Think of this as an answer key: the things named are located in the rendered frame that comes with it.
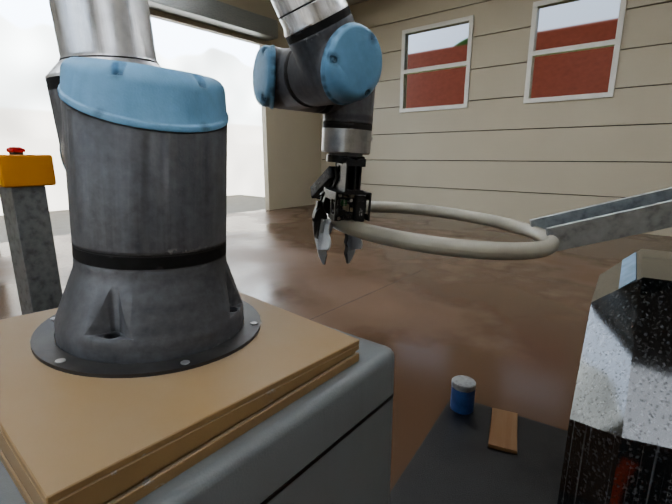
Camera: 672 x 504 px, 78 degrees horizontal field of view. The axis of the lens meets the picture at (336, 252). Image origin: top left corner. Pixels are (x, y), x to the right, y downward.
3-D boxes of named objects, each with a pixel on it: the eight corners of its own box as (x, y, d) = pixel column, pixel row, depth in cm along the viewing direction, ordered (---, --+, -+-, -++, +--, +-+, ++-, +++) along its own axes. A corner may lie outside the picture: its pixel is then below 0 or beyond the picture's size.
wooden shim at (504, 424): (491, 410, 176) (492, 407, 176) (517, 416, 172) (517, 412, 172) (487, 447, 154) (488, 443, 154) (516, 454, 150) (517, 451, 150)
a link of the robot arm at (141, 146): (72, 261, 34) (54, 28, 30) (66, 225, 48) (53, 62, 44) (248, 249, 42) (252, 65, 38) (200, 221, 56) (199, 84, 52)
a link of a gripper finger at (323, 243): (317, 269, 76) (329, 221, 75) (308, 260, 82) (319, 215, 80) (333, 271, 78) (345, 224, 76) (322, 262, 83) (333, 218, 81)
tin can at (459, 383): (444, 405, 180) (446, 378, 177) (461, 399, 185) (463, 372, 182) (461, 417, 171) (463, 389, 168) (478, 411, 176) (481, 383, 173)
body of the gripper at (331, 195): (332, 225, 73) (336, 155, 70) (316, 216, 81) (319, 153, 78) (370, 224, 76) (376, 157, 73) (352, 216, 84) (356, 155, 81)
